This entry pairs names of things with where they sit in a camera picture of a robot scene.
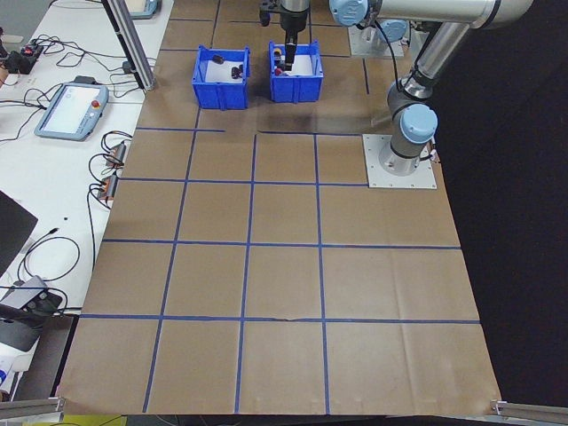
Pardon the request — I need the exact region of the grey teach pendant with screen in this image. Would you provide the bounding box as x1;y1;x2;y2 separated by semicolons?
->
34;75;111;143

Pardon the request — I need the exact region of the white foam liner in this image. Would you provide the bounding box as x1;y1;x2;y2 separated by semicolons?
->
283;55;317;77
204;59;244;84

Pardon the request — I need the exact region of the black braided camera cable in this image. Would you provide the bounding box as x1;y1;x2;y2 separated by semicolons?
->
372;15;400;88

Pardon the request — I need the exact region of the blue button storage bin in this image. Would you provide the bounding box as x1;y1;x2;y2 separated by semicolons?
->
267;38;325;105

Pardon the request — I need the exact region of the blue battery storage bin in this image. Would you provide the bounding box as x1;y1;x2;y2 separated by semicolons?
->
190;43;250;111

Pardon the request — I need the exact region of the black flat panel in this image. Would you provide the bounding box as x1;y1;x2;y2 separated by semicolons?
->
0;189;40;279

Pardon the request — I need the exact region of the aluminium profile post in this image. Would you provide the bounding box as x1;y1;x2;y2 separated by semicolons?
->
100;0;157;93

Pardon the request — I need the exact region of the white workbench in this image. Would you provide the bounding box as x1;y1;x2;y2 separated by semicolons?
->
0;0;175;426

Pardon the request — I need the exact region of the grey blue pendant housing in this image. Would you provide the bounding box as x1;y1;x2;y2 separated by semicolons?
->
127;0;164;21

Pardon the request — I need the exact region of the dark grey stand base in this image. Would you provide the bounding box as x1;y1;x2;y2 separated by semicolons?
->
0;310;45;355

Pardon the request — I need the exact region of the black box with red buttons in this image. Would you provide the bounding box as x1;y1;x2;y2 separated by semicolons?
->
3;38;44;75

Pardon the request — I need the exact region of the black frame cover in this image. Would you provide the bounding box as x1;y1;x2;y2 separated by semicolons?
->
401;0;568;407

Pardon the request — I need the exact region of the orange adapter box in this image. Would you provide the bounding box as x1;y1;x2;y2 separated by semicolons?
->
98;174;121;200
107;140;130;169

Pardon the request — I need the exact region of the aluminium corner rail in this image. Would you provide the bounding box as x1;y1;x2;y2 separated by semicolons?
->
489;398;568;421
0;396;67;426

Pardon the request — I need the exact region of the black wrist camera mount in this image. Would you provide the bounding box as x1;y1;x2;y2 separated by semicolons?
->
258;0;281;27

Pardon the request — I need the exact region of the grey usb hub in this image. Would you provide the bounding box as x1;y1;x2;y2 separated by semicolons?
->
0;274;51;312

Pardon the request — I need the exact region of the white square base plate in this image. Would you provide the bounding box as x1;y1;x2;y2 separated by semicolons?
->
362;132;439;191
348;26;412;58

